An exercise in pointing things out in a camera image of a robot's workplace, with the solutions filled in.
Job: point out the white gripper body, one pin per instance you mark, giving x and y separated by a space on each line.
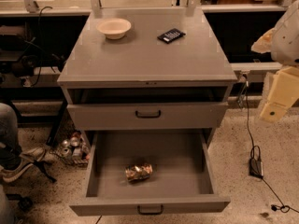
287 44

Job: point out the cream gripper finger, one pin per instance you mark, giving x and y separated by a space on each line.
264 43
272 112

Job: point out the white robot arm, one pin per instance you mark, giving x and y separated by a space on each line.
285 45

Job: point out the closed grey upper drawer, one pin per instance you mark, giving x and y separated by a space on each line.
122 116

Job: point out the open grey lower drawer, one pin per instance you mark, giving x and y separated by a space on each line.
182 180

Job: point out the grey drawer cabinet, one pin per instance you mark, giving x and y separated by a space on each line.
141 69

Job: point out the black power adapter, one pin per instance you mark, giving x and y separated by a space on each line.
256 168

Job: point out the black calculator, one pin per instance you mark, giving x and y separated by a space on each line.
171 35

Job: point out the cream ceramic bowl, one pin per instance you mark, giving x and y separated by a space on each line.
114 28

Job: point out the basket of cans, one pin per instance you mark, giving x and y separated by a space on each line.
74 150

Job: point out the jeans-clad leg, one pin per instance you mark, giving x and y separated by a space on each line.
9 137

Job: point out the black upper drawer handle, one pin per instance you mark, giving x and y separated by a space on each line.
148 115

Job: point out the black drawer handle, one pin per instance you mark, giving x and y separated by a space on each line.
150 210
148 115

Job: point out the black lower drawer handle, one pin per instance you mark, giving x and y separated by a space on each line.
150 210

